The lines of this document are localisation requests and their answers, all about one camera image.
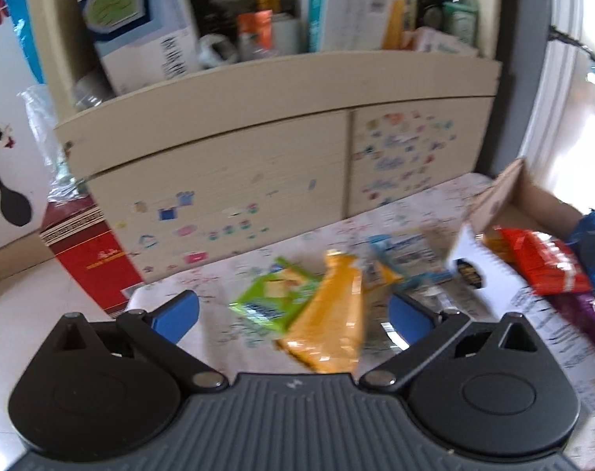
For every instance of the green labelled bottle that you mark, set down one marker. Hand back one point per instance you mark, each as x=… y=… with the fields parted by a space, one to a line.
x=462 y=5

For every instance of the orange tube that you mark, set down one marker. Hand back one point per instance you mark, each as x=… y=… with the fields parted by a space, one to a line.
x=254 y=32

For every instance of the blue foil snack packet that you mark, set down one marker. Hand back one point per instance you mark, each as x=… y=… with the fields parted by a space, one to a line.
x=592 y=221

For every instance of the light blue white snack packet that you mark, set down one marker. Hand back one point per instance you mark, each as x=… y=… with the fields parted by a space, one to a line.
x=405 y=250

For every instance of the white printed cardboard box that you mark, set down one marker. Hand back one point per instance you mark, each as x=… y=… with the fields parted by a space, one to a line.
x=498 y=284

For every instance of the yellow red label snack packet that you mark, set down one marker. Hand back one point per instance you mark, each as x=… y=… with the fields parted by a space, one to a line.
x=493 y=245

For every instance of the red patterned box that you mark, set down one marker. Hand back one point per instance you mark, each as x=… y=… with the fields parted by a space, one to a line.
x=96 y=265

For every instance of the beige stickered cabinet door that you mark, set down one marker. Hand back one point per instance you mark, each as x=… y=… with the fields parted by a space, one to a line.
x=415 y=176
x=229 y=167

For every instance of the white blue medicine box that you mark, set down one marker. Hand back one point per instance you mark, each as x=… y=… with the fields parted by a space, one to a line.
x=140 y=19

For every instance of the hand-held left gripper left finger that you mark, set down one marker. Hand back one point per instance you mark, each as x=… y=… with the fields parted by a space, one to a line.
x=175 y=316

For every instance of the large yellow snack packet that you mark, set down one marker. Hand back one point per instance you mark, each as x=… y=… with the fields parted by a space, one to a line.
x=332 y=319

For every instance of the purple snack packet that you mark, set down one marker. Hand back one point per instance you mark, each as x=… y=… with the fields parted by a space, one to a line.
x=587 y=319

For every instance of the green snack packet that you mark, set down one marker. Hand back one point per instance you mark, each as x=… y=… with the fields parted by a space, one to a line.
x=273 y=294

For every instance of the silver foil snack packet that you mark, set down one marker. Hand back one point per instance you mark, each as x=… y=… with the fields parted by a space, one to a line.
x=440 y=299

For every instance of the white barcode box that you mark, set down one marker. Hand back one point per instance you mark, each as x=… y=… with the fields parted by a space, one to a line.
x=346 y=10

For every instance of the yellow box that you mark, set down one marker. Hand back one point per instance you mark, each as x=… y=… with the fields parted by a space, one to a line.
x=395 y=14

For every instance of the clear plastic bag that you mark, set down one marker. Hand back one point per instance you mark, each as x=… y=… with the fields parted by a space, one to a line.
x=52 y=147

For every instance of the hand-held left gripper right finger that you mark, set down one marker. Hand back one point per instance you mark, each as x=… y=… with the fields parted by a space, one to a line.
x=410 y=319

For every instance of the beige wooden cabinet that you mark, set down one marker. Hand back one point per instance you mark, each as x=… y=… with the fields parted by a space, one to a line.
x=278 y=88

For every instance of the blue plastic strip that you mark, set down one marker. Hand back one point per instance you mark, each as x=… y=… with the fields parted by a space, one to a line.
x=25 y=24

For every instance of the small white medicine box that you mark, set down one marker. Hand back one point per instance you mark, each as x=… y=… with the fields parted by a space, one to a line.
x=442 y=41

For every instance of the small yellow snack packet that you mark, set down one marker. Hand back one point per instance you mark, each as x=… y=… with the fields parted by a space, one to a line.
x=388 y=274

